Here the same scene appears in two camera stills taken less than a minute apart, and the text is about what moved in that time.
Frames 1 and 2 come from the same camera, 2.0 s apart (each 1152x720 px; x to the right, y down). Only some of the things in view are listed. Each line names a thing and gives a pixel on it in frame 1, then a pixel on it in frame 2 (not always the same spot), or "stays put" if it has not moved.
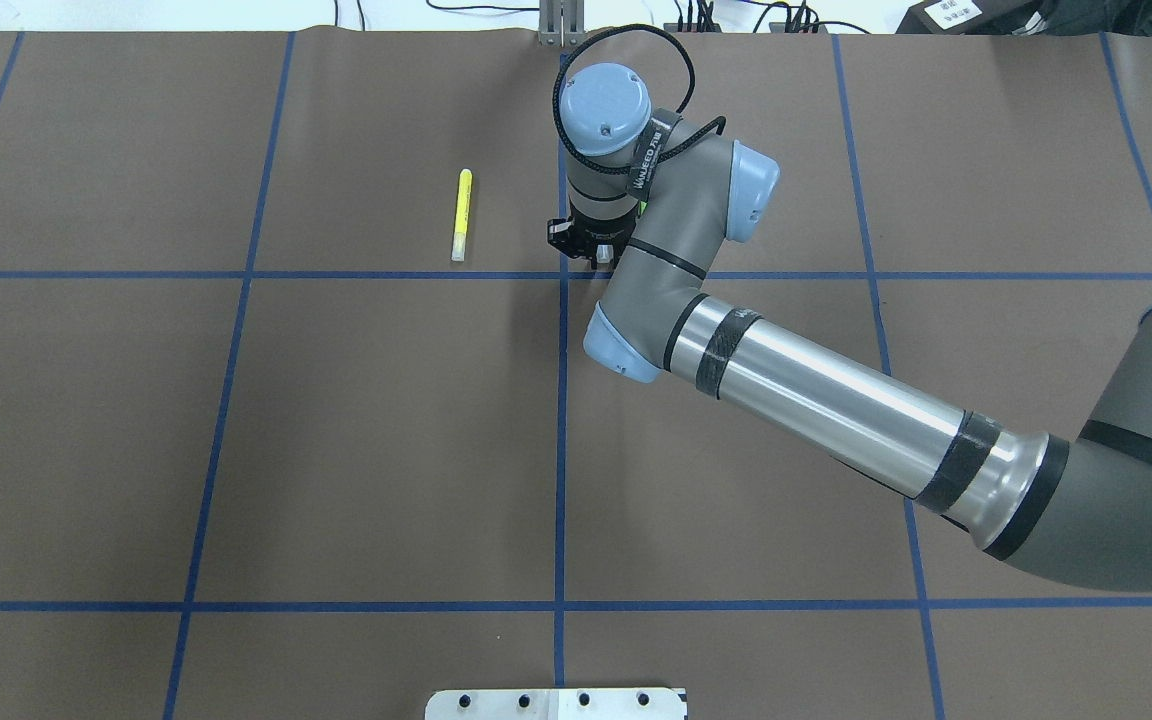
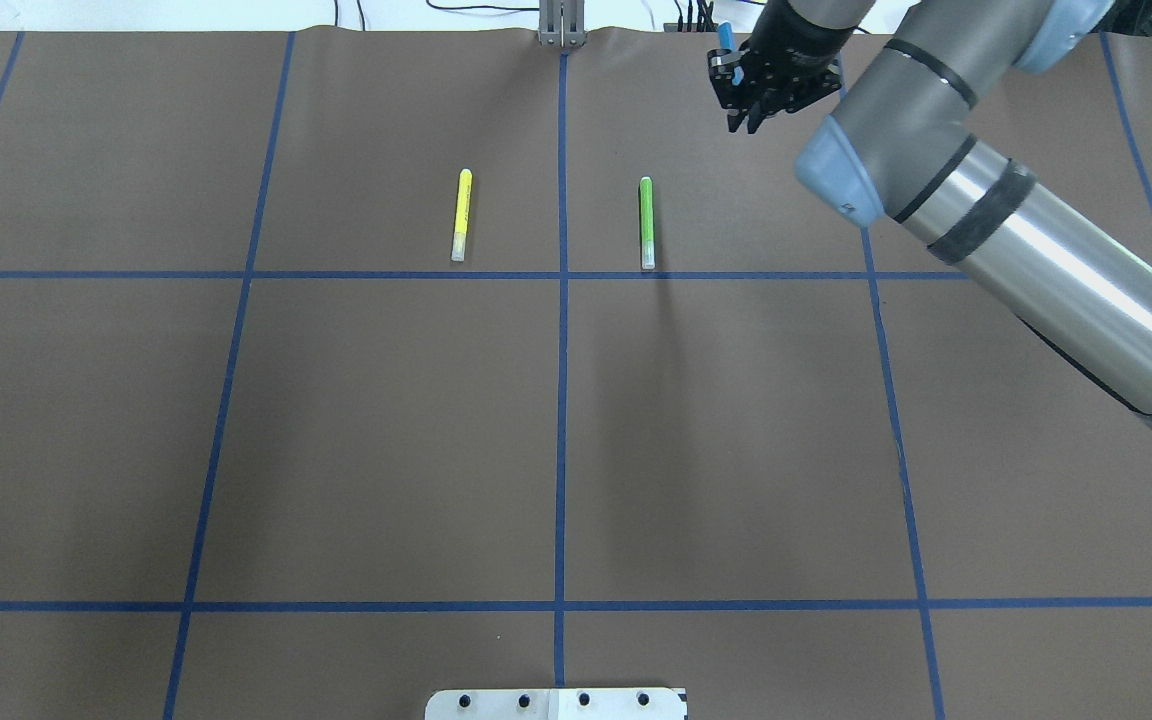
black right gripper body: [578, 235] → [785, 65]
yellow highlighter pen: [462, 217] stays put
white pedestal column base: [558, 704] stays put
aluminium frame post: [561, 23] stays put
